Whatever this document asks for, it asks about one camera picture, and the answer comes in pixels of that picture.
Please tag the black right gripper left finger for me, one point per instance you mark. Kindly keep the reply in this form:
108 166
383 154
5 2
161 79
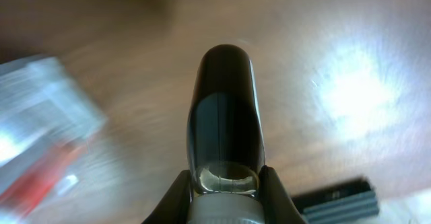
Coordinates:
174 205

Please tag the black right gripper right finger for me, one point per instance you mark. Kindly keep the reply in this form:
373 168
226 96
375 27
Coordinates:
277 205

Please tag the dark bottle white cap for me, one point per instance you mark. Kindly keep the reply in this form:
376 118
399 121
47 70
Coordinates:
225 140

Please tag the orange tube white cap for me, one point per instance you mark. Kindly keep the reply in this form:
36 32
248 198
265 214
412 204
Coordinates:
29 190

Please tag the black grey robot base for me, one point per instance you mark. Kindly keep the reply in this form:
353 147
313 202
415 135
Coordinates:
344 202

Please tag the clear plastic container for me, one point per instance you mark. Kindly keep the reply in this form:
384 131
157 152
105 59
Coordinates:
41 107

